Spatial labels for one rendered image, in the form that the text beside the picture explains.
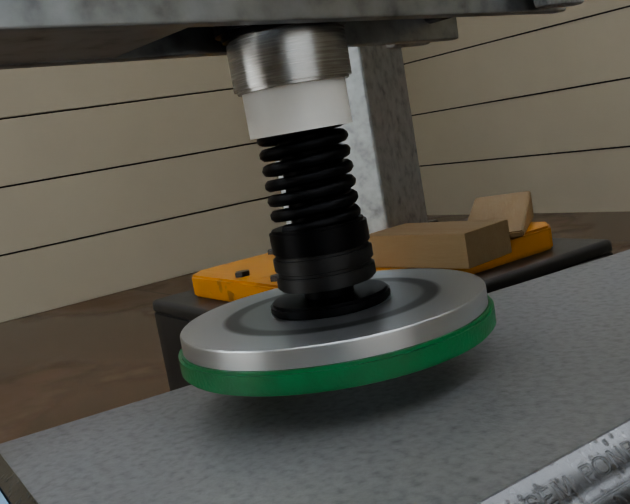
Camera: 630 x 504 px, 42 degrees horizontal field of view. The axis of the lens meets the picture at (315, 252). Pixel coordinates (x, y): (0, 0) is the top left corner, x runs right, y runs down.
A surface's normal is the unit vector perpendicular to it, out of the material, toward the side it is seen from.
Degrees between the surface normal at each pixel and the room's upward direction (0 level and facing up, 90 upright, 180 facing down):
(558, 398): 0
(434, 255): 90
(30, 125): 90
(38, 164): 90
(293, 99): 90
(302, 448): 0
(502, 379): 0
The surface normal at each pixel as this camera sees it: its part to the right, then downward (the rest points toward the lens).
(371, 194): -0.44, 0.21
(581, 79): -0.81, 0.22
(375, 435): -0.17, -0.98
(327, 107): 0.55, 0.03
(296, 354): -0.23, 0.18
